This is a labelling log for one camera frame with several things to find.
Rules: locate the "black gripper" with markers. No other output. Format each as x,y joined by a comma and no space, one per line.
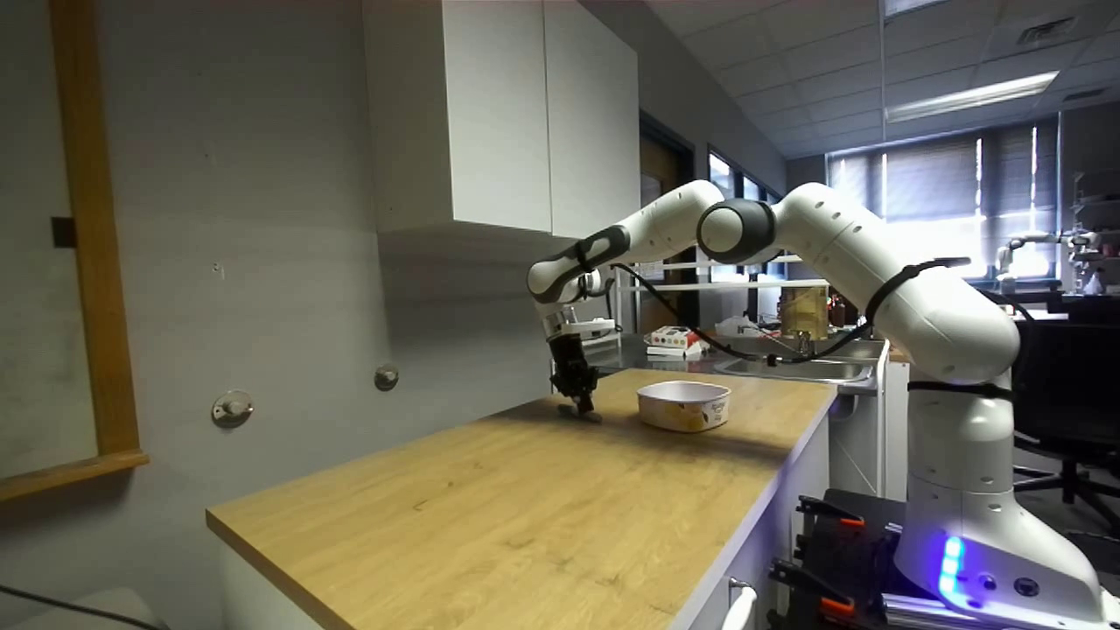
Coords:
572,365

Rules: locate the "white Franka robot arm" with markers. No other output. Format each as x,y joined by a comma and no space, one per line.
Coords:
933,327

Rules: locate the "white plastic bowl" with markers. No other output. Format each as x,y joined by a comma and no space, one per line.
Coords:
684,409

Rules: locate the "tan container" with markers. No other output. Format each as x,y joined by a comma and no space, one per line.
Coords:
806,313

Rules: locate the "black orange clamp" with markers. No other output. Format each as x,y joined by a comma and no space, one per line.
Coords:
845,523
823,598

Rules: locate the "window with blinds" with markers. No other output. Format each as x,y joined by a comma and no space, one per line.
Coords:
933,179

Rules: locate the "black office chair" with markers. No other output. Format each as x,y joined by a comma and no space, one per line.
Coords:
1068,388

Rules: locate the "ceiling light panel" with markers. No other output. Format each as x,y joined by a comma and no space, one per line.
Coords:
970,95

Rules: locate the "wood framed whiteboard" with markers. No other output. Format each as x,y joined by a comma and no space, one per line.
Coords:
55,293

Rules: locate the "round silver wall knob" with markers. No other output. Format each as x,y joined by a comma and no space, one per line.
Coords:
387,379

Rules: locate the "white wall cabinet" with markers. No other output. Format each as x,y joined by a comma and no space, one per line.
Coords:
511,117

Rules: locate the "silver wall hook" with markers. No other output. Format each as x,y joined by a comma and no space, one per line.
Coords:
232,409

